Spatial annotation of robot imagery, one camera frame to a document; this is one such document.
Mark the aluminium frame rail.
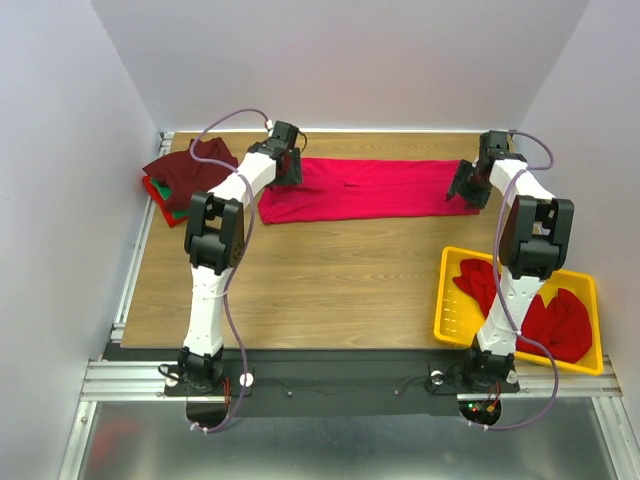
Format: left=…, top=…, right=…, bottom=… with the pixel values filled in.
left=80, top=361, right=622, bottom=402

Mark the red shirt in tray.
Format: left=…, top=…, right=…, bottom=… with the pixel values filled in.
left=453, top=258, right=592, bottom=363

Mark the pink magenta t shirt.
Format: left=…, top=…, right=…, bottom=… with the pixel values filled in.
left=258, top=157, right=479, bottom=224

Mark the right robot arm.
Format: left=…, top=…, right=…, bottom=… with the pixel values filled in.
left=446, top=130, right=575, bottom=390

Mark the red folded shirt bottom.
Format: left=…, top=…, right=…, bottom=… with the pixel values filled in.
left=141, top=175, right=188, bottom=228

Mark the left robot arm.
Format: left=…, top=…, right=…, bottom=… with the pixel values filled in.
left=177, top=121, right=302, bottom=394

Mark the green folded shirt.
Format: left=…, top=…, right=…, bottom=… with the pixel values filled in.
left=166, top=186, right=188, bottom=212

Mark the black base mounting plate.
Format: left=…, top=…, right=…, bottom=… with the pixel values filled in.
left=161, top=349, right=520, bottom=422

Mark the yellow plastic tray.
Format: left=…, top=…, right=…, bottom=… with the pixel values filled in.
left=433, top=246, right=604, bottom=376

